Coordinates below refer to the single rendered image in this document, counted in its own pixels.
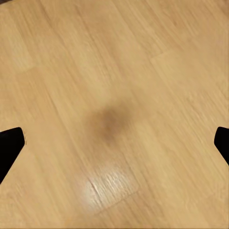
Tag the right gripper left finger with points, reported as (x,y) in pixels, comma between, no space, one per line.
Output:
(11,143)

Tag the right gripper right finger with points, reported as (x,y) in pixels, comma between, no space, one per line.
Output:
(221,142)

